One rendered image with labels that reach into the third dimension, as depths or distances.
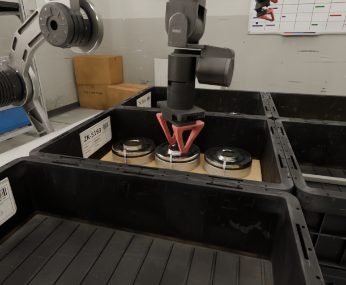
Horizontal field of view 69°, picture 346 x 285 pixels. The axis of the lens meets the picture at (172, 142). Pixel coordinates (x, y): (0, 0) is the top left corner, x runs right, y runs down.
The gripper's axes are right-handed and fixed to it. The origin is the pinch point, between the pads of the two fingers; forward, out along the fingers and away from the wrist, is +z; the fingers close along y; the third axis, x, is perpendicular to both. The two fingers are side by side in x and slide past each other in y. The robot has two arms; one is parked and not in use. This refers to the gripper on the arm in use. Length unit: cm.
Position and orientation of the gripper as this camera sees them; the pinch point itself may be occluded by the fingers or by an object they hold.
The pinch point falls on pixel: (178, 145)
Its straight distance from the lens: 57.4
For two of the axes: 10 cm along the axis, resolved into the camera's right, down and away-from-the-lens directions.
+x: -8.8, 1.7, -4.5
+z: -0.4, 9.1, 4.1
